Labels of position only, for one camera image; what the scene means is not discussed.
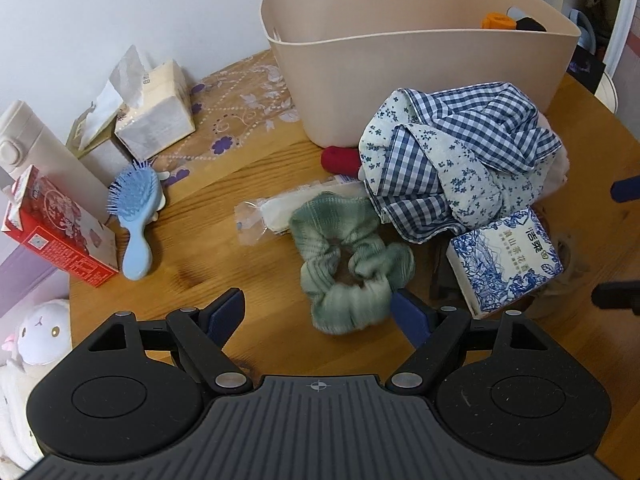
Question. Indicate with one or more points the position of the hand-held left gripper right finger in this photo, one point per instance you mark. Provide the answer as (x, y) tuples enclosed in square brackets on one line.
[(412, 317)]

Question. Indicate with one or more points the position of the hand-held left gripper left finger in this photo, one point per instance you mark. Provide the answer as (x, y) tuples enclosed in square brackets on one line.
[(227, 315)]

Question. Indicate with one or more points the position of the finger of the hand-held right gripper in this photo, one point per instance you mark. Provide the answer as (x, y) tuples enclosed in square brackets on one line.
[(627, 190), (617, 297)]

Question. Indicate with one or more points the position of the green scrunchie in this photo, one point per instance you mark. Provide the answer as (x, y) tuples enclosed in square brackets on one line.
[(320, 270)]

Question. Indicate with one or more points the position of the blue white tissue packet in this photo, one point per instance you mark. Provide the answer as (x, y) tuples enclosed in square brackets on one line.
[(505, 260)]

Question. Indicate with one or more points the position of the clear plastic packet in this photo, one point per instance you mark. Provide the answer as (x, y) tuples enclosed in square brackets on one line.
[(270, 212)]

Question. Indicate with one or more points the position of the blue gingham floral cloth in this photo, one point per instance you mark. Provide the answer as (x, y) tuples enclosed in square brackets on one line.
[(450, 160)]

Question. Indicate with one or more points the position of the small black object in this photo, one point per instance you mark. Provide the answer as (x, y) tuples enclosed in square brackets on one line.
[(530, 25)]

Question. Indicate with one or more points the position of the orange bottle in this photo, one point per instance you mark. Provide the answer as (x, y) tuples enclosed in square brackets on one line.
[(497, 21)]

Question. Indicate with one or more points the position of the beige plastic basket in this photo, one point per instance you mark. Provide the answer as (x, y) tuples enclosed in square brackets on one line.
[(400, 70)]

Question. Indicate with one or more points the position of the wooden desktop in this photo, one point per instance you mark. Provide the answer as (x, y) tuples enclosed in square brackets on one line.
[(210, 270)]

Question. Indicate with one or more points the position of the white basin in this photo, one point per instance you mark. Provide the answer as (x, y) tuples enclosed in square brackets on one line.
[(607, 92)]

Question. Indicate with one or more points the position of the blue hairbrush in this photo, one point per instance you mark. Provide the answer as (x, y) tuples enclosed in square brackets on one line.
[(137, 210)]

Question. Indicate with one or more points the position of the red cloth roll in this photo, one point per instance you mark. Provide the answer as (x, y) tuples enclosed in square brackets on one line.
[(340, 159)]

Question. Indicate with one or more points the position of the white plush toy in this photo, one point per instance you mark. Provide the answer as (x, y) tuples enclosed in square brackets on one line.
[(40, 330)]

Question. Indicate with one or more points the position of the white wardrobe shelf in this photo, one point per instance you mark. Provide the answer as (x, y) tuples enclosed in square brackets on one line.
[(622, 0)]

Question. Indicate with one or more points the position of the red carton box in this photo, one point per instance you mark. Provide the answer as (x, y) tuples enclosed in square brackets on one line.
[(55, 230)]

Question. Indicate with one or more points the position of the white tissue pack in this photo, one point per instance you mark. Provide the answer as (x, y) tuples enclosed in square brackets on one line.
[(102, 155)]

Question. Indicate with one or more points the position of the yellow tissue pack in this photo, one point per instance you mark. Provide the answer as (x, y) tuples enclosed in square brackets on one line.
[(155, 115)]

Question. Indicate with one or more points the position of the white thermos bottle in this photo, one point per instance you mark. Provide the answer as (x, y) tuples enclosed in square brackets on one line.
[(30, 145)]

